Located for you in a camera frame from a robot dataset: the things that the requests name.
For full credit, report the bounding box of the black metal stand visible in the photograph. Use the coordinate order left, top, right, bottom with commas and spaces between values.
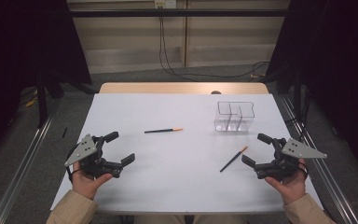
36, 74, 49, 129

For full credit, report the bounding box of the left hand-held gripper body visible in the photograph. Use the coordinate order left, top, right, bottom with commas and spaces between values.
64, 133, 122, 180

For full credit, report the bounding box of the yellow floor object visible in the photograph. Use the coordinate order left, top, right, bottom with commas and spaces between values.
24, 96, 39, 108

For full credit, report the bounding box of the black curtain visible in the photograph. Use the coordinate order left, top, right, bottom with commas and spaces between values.
265, 0, 358, 175
0, 0, 92, 162

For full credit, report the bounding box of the white wall outlet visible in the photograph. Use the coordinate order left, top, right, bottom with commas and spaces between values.
154, 0, 177, 9

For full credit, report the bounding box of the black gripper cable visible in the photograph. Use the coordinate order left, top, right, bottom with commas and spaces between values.
297, 159, 310, 181
64, 146, 83, 185

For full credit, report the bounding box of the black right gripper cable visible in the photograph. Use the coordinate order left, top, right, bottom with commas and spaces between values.
297, 159, 310, 181

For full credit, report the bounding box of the wooden table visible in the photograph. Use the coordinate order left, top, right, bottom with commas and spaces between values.
98, 81, 269, 95

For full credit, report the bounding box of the black horizontal bar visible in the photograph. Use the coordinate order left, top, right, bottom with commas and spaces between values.
69, 8, 290, 19

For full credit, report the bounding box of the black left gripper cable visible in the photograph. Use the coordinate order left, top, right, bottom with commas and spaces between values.
64, 146, 83, 185

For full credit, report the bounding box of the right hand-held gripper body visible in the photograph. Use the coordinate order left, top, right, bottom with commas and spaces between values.
255, 138, 328, 182

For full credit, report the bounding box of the person's right hand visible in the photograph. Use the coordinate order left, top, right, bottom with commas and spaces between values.
264, 159, 308, 205

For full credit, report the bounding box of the dark pencil with orange end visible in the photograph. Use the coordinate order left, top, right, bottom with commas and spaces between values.
144, 127, 185, 134
219, 145, 249, 174

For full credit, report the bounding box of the person's left hand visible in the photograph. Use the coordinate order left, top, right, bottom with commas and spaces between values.
72, 161, 114, 201

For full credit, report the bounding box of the clear plastic divided container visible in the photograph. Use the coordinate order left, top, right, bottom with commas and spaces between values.
213, 101, 256, 133

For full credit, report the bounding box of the metal floor rail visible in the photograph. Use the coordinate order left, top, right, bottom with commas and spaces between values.
0, 99, 63, 224
278, 94, 358, 224

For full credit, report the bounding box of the white table sheet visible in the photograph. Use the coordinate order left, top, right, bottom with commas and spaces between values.
49, 92, 324, 215

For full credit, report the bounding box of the black wall cable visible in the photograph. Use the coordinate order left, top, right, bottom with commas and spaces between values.
158, 7, 200, 82
160, 7, 271, 79

